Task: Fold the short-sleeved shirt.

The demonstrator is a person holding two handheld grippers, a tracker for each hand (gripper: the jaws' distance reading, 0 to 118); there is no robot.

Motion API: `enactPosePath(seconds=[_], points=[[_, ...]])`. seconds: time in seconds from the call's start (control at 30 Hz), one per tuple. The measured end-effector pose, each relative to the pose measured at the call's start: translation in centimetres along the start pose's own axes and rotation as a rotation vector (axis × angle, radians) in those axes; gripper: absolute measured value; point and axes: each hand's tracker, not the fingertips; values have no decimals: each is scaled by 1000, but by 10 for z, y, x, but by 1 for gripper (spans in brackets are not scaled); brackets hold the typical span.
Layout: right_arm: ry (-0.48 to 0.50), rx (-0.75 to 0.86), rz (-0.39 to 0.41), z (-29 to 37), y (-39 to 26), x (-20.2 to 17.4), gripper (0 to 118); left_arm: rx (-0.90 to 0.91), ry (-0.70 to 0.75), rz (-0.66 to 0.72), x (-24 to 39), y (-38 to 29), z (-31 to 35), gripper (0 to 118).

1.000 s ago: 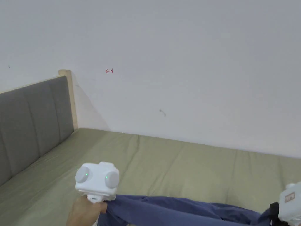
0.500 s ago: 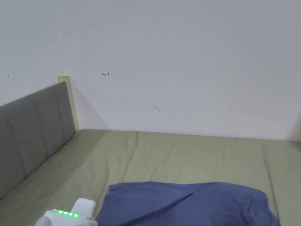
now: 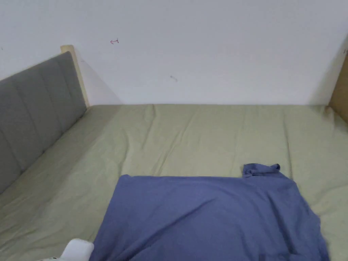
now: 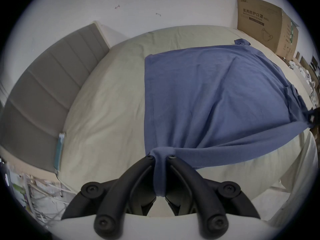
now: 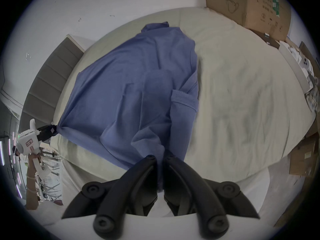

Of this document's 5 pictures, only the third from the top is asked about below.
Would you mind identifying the blue shirt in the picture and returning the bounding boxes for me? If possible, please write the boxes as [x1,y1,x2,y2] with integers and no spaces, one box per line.
[87,163,331,261]

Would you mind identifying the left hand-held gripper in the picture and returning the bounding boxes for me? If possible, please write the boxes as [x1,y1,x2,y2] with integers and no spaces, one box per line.
[47,239,95,261]

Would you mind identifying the wooden footboard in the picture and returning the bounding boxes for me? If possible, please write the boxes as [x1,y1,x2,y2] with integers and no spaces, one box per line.
[328,53,348,123]

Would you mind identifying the bed with pale green sheet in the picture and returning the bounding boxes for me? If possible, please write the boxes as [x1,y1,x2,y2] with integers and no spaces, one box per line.
[0,104,348,261]

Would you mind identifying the grey padded headboard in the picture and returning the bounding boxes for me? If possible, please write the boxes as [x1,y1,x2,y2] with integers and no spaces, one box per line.
[0,45,90,195]

